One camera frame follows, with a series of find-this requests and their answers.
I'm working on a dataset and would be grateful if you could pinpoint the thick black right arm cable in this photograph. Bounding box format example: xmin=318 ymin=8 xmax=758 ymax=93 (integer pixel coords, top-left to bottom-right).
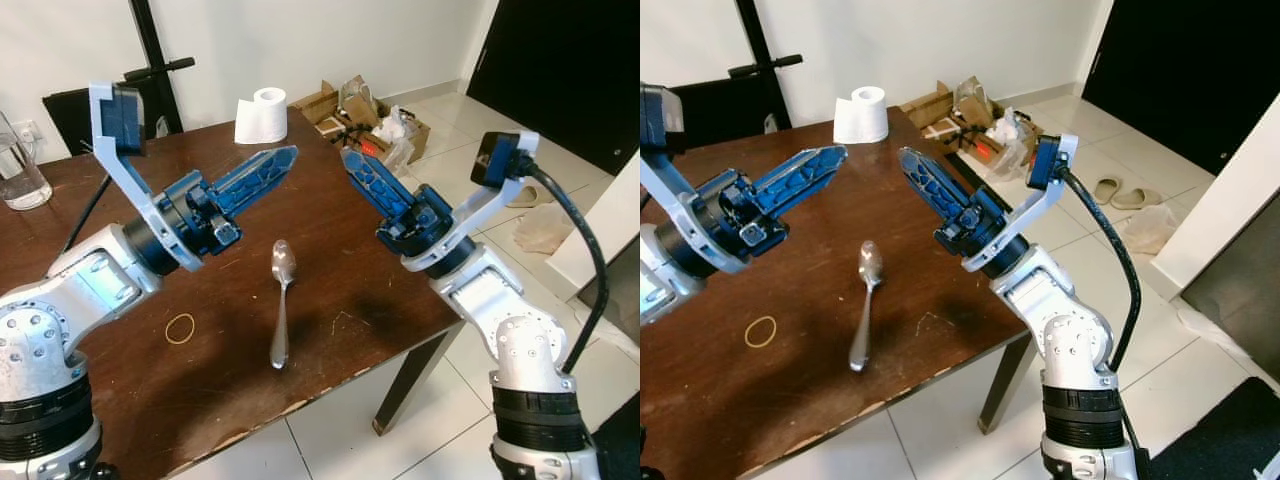
xmin=524 ymin=160 xmax=610 ymax=377
xmin=1060 ymin=168 xmax=1153 ymax=480

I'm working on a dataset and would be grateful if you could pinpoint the large open cardboard box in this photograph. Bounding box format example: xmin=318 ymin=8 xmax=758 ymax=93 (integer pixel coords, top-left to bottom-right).
xmin=930 ymin=74 xmax=1047 ymax=167
xmin=318 ymin=74 xmax=433 ymax=167

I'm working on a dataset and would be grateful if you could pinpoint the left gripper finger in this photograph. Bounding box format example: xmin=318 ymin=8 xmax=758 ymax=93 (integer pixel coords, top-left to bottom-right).
xmin=772 ymin=153 xmax=851 ymax=215
xmin=755 ymin=146 xmax=850 ymax=201
xmin=225 ymin=152 xmax=300 ymax=215
xmin=211 ymin=145 xmax=299 ymax=200

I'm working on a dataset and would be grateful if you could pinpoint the steel spoon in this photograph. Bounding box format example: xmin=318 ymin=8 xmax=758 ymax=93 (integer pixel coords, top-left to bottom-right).
xmin=848 ymin=240 xmax=886 ymax=374
xmin=268 ymin=239 xmax=299 ymax=371

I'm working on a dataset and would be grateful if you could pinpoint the white plastic bag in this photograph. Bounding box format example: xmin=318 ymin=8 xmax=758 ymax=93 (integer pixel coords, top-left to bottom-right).
xmin=374 ymin=103 xmax=419 ymax=169
xmin=990 ymin=105 xmax=1033 ymax=169

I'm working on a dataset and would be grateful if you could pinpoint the small brown cardboard box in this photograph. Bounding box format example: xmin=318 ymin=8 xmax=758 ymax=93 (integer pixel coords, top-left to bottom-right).
xmin=898 ymin=79 xmax=953 ymax=129
xmin=288 ymin=79 xmax=342 ymax=127

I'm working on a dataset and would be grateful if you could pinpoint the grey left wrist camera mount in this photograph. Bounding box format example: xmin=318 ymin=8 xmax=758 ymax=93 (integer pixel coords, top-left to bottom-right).
xmin=640 ymin=85 xmax=751 ymax=277
xmin=87 ymin=82 xmax=204 ymax=273

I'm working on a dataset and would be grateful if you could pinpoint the white toilet paper roll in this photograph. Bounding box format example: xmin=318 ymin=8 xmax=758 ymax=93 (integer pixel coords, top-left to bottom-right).
xmin=832 ymin=86 xmax=891 ymax=145
xmin=233 ymin=87 xmax=290 ymax=146

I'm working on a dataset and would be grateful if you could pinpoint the black floor mat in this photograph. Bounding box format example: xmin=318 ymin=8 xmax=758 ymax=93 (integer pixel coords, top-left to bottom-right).
xmin=588 ymin=393 xmax=641 ymax=480
xmin=1148 ymin=376 xmax=1280 ymax=480

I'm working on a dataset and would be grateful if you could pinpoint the black door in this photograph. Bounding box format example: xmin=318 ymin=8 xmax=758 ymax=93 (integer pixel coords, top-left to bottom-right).
xmin=466 ymin=0 xmax=641 ymax=177
xmin=1081 ymin=0 xmax=1280 ymax=177

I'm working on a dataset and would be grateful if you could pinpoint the clear glass jug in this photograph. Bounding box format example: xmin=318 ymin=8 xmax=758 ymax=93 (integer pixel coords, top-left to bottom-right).
xmin=0 ymin=108 xmax=54 ymax=212

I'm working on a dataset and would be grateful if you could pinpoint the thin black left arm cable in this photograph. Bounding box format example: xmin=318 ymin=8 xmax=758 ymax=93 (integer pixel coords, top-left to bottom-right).
xmin=60 ymin=174 xmax=113 ymax=257

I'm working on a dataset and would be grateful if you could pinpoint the black chair back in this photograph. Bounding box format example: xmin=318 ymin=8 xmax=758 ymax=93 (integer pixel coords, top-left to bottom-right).
xmin=668 ymin=76 xmax=793 ymax=133
xmin=41 ymin=84 xmax=166 ymax=159

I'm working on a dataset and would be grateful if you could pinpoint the black pole stand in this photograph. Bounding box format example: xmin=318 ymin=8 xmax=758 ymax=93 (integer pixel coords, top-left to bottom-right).
xmin=727 ymin=0 xmax=805 ymax=129
xmin=120 ymin=0 xmax=198 ymax=138

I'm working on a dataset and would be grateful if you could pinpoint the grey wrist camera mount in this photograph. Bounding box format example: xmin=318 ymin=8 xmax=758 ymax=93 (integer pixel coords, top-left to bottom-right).
xmin=962 ymin=133 xmax=1080 ymax=274
xmin=87 ymin=82 xmax=204 ymax=273
xmin=640 ymin=85 xmax=751 ymax=277
xmin=402 ymin=130 xmax=542 ymax=274

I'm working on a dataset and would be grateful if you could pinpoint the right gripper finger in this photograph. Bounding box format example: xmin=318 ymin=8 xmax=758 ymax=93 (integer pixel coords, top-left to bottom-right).
xmin=898 ymin=148 xmax=961 ymax=231
xmin=904 ymin=147 xmax=985 ymax=210
xmin=341 ymin=150 xmax=403 ymax=229
xmin=347 ymin=148 xmax=427 ymax=208

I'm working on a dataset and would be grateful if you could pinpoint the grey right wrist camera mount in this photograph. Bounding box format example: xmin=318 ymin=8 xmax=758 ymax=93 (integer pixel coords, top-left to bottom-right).
xmin=402 ymin=130 xmax=542 ymax=274
xmin=962 ymin=133 xmax=1080 ymax=274

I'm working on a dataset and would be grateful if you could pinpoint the dark wooden table leg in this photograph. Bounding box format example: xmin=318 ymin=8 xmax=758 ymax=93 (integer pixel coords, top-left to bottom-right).
xmin=372 ymin=320 xmax=467 ymax=437
xmin=977 ymin=334 xmax=1037 ymax=435

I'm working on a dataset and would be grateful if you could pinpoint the clear crumpled plastic bag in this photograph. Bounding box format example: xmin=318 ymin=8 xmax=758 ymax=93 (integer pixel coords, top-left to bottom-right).
xmin=1123 ymin=203 xmax=1183 ymax=257
xmin=513 ymin=203 xmax=578 ymax=257

